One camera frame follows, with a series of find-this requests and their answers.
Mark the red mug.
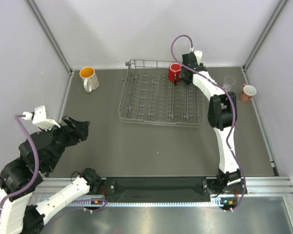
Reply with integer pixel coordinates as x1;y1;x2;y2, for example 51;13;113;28
168;62;182;84

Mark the clear drinking glass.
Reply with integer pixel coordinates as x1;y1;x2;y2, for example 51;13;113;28
222;76;236;92

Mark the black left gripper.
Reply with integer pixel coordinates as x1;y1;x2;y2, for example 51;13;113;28
40;115;90;172

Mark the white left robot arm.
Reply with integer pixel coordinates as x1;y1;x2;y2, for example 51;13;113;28
0;115;101;234

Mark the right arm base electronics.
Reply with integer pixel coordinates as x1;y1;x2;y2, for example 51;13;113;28
210;190;247;213

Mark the pink mug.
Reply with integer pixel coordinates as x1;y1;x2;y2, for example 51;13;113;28
240;84;257;102

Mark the left aluminium corner post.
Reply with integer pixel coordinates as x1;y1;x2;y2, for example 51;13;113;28
25;0;73;74

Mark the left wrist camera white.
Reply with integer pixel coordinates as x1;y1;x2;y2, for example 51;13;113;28
22;105;61;131

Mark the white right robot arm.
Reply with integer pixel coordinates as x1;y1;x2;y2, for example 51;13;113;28
182;51;241;193

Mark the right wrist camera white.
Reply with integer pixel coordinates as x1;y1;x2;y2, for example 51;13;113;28
190;47;203;64

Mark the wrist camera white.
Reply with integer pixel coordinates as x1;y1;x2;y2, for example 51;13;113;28
22;105;61;131
190;47;203;64

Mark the white mug orange inside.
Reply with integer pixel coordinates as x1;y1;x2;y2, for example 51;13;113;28
79;67;100;93

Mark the right aluminium corner post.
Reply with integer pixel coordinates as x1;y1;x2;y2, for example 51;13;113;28
242;0;289;71

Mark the white perforated cable duct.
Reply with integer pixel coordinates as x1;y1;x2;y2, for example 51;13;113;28
69;198;224;208

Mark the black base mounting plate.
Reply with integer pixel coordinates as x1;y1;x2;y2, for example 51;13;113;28
102;176;209;202

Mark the aluminium corner post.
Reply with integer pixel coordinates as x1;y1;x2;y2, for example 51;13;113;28
242;0;289;71
25;0;73;74

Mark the grey wire dish rack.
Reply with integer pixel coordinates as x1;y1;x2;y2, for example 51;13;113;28
118;59;204;127

